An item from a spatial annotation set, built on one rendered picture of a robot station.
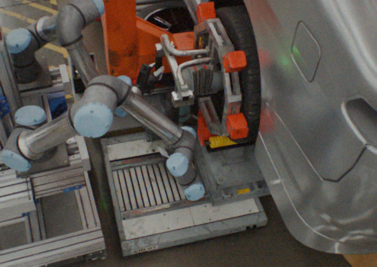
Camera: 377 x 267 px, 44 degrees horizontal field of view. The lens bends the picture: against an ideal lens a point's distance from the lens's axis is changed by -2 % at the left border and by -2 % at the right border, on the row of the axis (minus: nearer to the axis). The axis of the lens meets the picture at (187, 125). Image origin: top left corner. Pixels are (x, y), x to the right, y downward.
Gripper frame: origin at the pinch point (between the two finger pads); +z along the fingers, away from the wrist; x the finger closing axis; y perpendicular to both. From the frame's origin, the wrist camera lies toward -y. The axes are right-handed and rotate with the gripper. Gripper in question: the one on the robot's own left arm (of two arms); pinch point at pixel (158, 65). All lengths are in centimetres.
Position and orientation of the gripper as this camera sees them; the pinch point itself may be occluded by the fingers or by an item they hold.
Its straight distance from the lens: 240.2
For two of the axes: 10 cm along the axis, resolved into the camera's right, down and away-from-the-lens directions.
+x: 8.7, 4.0, -2.9
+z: 5.0, -6.3, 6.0
